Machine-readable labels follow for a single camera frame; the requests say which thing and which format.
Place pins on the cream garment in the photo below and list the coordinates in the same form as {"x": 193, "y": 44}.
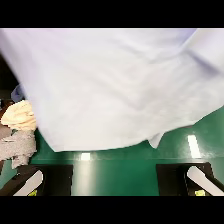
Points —
{"x": 20, "y": 116}

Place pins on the blue garment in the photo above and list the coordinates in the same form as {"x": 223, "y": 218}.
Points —
{"x": 17, "y": 94}

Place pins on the white T-shirt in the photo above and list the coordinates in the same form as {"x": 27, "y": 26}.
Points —
{"x": 113, "y": 86}

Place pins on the grey garment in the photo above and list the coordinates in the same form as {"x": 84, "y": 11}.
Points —
{"x": 18, "y": 146}

